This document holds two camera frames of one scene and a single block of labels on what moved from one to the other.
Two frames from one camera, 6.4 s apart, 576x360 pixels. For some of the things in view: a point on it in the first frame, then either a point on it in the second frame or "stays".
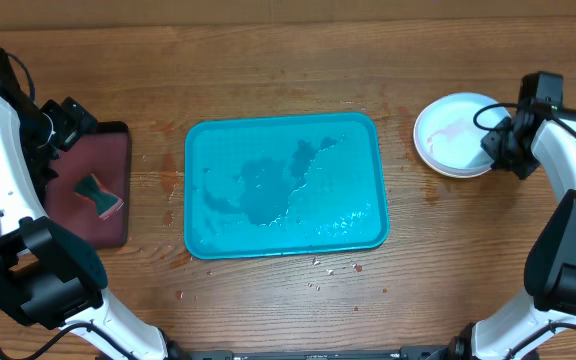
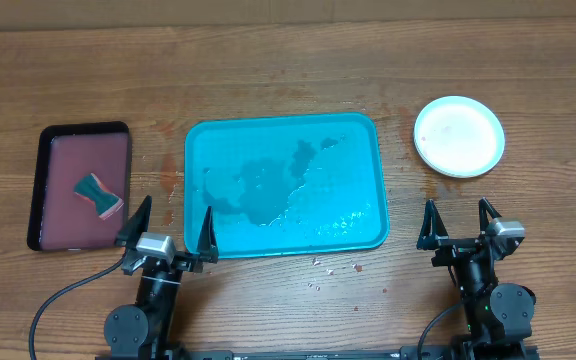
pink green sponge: [105, 202] stays
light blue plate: [446, 138] stays
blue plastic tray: [284, 184] stays
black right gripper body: [505, 152] to [473, 274]
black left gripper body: [67, 124] to [183, 261]
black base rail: [447, 352] stays
